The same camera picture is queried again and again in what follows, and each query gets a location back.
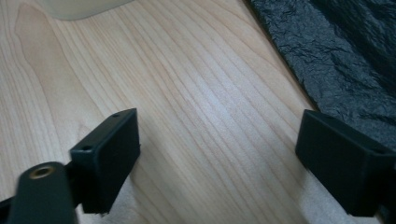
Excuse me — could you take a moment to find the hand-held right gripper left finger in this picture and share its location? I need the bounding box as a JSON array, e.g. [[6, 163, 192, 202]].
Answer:
[[69, 107, 141, 215]]

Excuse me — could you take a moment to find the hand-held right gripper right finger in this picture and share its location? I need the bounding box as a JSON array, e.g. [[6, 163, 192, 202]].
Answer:
[[294, 109, 396, 217]]

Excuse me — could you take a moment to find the black garbage bag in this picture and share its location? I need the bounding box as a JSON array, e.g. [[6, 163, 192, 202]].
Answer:
[[246, 0, 396, 150]]

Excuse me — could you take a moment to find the cream trash bin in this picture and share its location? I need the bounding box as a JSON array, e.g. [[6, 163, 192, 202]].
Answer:
[[40, 0, 134, 21]]

